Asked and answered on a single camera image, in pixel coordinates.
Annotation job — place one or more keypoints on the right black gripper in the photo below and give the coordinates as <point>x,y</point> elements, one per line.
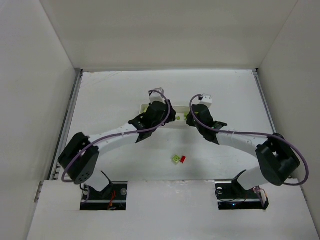
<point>197,111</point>

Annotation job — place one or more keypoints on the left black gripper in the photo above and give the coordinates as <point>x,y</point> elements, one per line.
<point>161,110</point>

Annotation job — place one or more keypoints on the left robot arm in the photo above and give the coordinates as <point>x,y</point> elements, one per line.
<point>80,156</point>

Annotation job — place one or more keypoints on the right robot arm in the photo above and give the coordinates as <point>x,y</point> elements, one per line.
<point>276,160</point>

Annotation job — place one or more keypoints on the white three-compartment tray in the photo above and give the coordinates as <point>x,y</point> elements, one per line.
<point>181,113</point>

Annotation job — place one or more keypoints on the red lego wedge middle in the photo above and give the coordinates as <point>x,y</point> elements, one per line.
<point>183,158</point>

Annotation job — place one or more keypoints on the green square lego lower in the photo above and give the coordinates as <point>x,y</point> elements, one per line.
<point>176,159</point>

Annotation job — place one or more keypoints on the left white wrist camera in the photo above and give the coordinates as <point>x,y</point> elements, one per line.
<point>156,95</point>

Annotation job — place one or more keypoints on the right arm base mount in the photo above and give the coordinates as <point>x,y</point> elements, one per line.
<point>232,196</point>

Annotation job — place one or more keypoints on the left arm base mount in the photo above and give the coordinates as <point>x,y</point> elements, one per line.
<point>112,198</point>

